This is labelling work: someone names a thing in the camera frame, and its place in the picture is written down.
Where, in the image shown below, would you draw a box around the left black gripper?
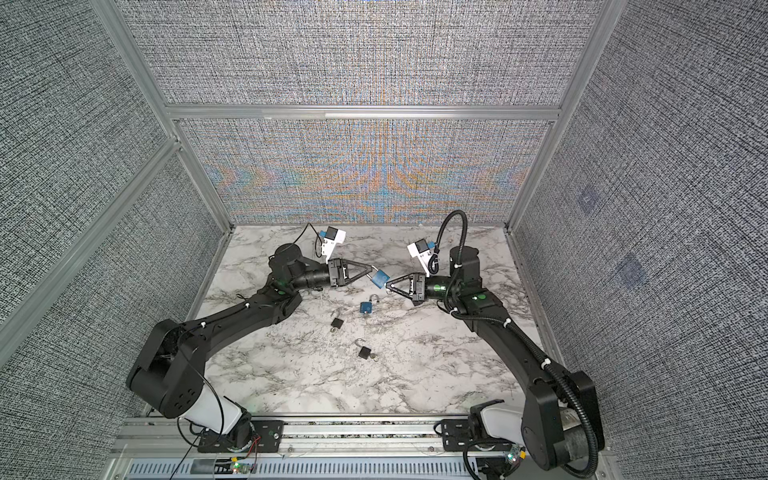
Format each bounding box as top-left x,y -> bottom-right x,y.
291,261 -> 370,294

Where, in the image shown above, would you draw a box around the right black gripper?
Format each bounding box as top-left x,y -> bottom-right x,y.
388,272 -> 463,305

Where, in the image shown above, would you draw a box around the blue padlock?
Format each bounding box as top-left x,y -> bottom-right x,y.
359,294 -> 380,315
368,266 -> 390,289

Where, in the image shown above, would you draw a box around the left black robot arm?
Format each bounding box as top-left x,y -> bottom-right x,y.
126,243 -> 375,435

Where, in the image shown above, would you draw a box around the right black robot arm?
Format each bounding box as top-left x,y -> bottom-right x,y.
386,247 -> 605,479

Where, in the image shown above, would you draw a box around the left small black padlock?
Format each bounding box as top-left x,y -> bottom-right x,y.
330,313 -> 345,333

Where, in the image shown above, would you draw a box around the small black padlock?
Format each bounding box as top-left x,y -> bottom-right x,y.
330,313 -> 345,333
354,338 -> 378,362

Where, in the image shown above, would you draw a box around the lower small black padlock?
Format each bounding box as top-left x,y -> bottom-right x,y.
354,338 -> 378,362

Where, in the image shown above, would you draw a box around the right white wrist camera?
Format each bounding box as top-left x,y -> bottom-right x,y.
407,239 -> 439,277

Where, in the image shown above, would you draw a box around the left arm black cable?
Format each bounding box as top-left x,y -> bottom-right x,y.
167,223 -> 328,480

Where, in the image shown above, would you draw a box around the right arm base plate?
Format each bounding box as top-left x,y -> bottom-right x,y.
433,417 -> 525,452

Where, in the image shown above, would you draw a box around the aluminium frame back bar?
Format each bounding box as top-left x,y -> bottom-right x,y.
165,104 -> 561,121

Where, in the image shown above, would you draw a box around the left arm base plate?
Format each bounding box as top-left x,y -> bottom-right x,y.
197,420 -> 285,454

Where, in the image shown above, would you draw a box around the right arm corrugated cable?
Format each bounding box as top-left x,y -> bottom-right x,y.
427,209 -> 601,479

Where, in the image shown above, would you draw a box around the aluminium front rail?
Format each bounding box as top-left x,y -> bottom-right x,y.
107,415 -> 619,480

